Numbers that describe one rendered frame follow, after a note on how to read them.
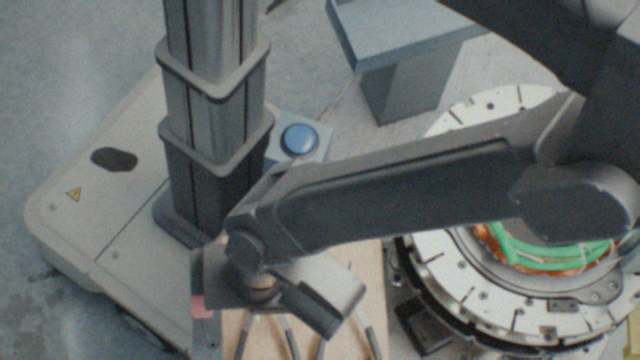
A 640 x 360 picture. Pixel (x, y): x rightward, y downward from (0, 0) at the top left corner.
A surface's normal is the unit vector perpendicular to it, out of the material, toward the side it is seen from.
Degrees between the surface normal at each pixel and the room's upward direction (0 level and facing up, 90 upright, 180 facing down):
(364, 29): 0
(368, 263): 0
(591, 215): 82
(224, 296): 2
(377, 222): 83
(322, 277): 11
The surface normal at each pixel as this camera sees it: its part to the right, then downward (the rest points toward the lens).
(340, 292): 0.25, -0.41
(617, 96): -0.58, 0.66
